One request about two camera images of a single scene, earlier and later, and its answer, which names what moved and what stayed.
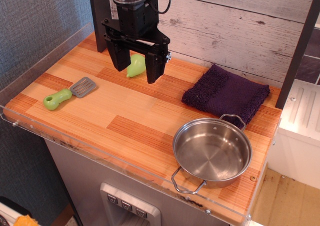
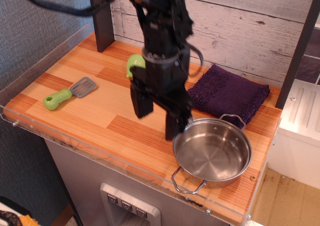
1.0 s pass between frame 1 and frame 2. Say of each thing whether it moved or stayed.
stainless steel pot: stayed
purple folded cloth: stayed
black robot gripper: moved
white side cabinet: stayed
